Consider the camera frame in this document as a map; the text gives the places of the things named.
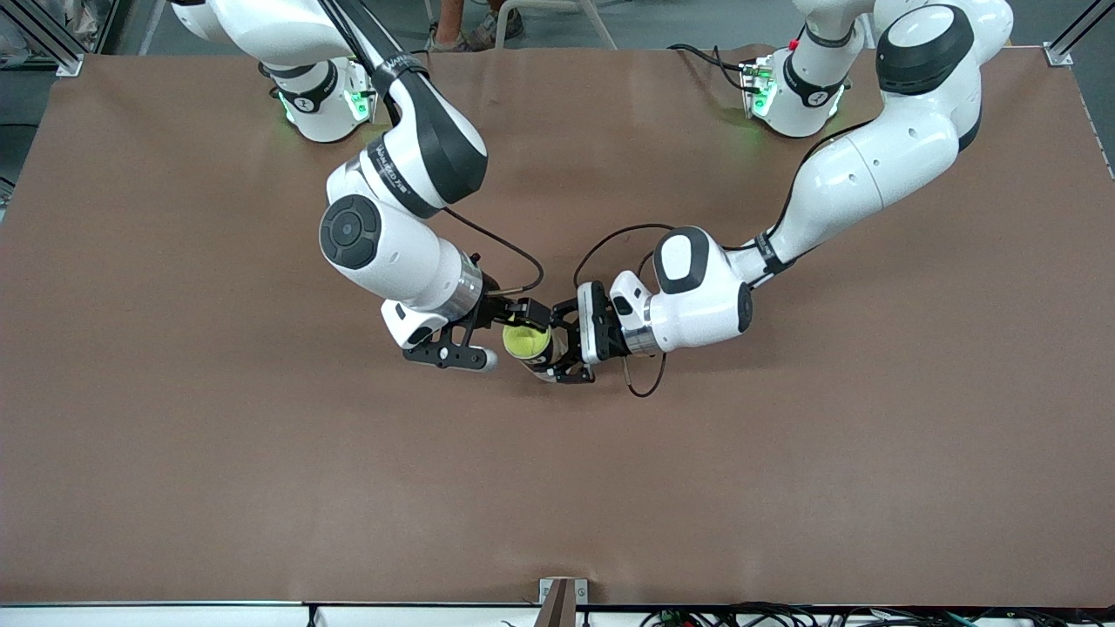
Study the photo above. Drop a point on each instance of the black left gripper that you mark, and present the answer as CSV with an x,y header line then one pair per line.
x,y
585,324

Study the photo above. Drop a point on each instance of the metal camera post bracket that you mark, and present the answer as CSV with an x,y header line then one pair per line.
x,y
557,610

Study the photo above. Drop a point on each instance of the yellow ball Wilson print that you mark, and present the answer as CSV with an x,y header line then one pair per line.
x,y
525,342

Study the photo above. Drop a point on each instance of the person bare leg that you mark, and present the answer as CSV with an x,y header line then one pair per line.
x,y
453,17

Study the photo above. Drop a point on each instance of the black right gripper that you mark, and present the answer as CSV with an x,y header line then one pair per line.
x,y
500,307

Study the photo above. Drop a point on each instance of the clear tennis ball can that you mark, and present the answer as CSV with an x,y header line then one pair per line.
x,y
544,366

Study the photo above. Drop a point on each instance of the beige chair frame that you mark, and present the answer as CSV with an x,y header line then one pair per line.
x,y
544,4

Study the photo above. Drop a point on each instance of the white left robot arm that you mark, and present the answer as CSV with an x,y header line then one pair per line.
x,y
871,165

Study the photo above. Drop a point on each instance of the brown table cover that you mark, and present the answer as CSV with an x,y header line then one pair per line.
x,y
557,522

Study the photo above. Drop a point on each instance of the grey shoe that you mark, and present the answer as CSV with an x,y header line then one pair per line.
x,y
492,30

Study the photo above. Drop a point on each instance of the aluminium profile frame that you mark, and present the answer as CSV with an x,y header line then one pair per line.
x,y
1058,54
70,63

